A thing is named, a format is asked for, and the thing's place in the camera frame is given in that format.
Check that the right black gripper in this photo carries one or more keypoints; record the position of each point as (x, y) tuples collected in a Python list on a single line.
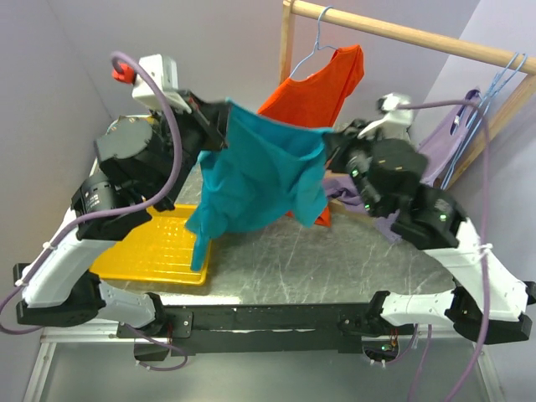
[(339, 142)]

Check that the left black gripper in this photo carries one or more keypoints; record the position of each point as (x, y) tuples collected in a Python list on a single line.
[(210, 118)]

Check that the teal t shirt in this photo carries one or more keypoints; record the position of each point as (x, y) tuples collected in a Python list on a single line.
[(228, 201)]

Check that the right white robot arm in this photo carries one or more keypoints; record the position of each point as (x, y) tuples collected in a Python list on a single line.
[(487, 299)]

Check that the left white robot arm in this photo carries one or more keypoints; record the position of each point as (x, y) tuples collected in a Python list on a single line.
[(142, 165)]

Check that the orange t shirt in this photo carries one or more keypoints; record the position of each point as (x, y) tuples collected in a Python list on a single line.
[(318, 88)]

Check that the lilac t shirt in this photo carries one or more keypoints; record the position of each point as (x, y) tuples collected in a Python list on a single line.
[(439, 142)]

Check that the blue hanger with lilac shirt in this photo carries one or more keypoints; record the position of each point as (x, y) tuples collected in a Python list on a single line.
[(464, 117)]

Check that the blue hanger with orange shirt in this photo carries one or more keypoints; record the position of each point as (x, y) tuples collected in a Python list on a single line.
[(317, 44)]

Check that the white plastic basket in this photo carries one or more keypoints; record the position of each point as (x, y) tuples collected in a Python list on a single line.
[(95, 165)]

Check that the yellow plastic tray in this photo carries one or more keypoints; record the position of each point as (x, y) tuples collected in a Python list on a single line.
[(159, 251)]

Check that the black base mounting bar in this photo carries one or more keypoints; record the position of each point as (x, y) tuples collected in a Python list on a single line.
[(337, 327)]

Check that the wooden clothes rack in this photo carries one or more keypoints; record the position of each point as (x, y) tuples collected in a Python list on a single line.
[(524, 91)]

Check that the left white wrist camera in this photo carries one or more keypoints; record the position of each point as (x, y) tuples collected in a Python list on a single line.
[(163, 71)]

